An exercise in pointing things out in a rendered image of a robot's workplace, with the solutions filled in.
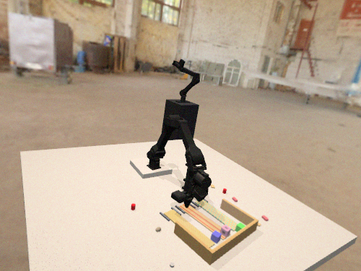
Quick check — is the tan dotted flat strip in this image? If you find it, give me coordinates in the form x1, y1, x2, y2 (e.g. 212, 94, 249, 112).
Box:
195, 200, 208, 207

